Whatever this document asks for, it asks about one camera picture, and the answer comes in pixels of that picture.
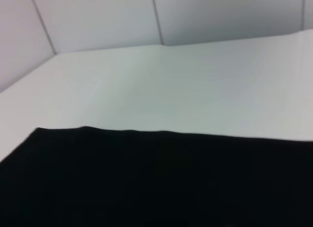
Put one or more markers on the black t-shirt with FREE print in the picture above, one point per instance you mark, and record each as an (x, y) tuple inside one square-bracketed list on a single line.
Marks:
[(156, 183)]

